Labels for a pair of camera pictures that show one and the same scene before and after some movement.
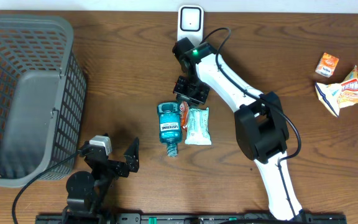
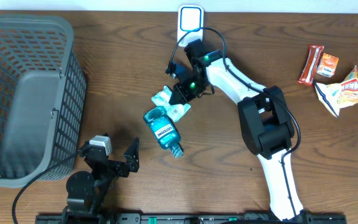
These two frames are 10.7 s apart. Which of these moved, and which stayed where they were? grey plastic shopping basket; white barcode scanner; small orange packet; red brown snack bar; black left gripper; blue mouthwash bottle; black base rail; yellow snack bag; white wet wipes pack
Moved: white wet wipes pack; red brown snack bar; blue mouthwash bottle
Stayed: yellow snack bag; black base rail; black left gripper; small orange packet; white barcode scanner; grey plastic shopping basket
